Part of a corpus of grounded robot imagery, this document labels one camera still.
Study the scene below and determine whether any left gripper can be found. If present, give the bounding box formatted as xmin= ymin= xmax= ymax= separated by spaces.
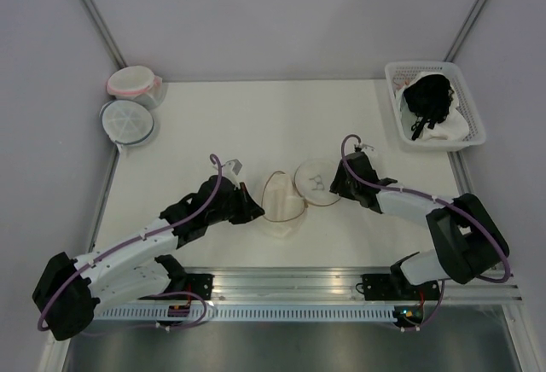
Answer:
xmin=206 ymin=183 xmax=264 ymax=225

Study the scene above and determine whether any beige mesh laundry bag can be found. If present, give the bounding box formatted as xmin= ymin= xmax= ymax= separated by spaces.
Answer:
xmin=256 ymin=159 xmax=340 ymax=239

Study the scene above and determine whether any black lace bra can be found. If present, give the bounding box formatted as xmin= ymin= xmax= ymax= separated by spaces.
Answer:
xmin=402 ymin=73 xmax=454 ymax=141

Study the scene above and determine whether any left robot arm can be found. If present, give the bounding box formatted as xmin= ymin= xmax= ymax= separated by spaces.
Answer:
xmin=32 ymin=175 xmax=264 ymax=340

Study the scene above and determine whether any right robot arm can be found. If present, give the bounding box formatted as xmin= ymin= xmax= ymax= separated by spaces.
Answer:
xmin=330 ymin=151 xmax=509 ymax=300

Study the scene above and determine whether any blue trimmed mesh laundry bag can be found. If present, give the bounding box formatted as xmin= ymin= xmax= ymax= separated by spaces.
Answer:
xmin=99 ymin=99 xmax=156 ymax=154

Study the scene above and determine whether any pink trimmed mesh laundry bag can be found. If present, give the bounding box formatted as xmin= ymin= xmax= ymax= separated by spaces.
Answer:
xmin=106 ymin=66 xmax=166 ymax=109

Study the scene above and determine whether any white cloth in basket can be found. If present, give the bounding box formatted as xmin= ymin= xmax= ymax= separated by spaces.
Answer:
xmin=395 ymin=72 xmax=469 ymax=142

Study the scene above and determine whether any white plastic basket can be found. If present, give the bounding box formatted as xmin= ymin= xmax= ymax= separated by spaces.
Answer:
xmin=384 ymin=61 xmax=486 ymax=152

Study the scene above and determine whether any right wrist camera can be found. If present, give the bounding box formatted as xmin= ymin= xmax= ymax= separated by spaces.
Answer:
xmin=353 ymin=142 xmax=379 ymax=160

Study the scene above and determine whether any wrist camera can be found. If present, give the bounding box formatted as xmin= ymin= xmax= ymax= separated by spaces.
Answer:
xmin=222 ymin=159 xmax=242 ymax=188
xmin=353 ymin=142 xmax=379 ymax=160

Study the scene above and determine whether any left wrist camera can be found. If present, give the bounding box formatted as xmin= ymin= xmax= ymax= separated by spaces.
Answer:
xmin=222 ymin=159 xmax=242 ymax=188

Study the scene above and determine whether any aluminium mounting rail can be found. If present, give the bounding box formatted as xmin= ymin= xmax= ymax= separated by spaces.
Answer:
xmin=59 ymin=265 xmax=524 ymax=303

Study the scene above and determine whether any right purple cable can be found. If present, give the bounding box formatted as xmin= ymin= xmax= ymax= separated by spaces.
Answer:
xmin=340 ymin=134 xmax=513 ymax=283

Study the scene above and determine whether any purple cable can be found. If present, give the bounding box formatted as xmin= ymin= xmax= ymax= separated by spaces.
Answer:
xmin=37 ymin=154 xmax=225 ymax=331
xmin=340 ymin=134 xmax=513 ymax=283

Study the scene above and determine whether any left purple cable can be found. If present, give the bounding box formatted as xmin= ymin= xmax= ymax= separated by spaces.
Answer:
xmin=37 ymin=154 xmax=225 ymax=331

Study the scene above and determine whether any white slotted cable duct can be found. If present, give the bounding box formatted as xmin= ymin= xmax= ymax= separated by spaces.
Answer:
xmin=96 ymin=303 xmax=396 ymax=323

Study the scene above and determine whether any right aluminium frame post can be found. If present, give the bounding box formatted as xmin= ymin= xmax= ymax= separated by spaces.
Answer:
xmin=444 ymin=0 xmax=489 ymax=62

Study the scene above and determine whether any aluminium frame post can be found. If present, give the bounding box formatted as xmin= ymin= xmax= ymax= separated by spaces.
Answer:
xmin=444 ymin=0 xmax=489 ymax=62
xmin=78 ymin=0 xmax=127 ymax=69

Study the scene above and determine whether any left aluminium frame post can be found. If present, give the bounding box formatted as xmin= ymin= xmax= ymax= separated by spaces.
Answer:
xmin=78 ymin=0 xmax=127 ymax=69

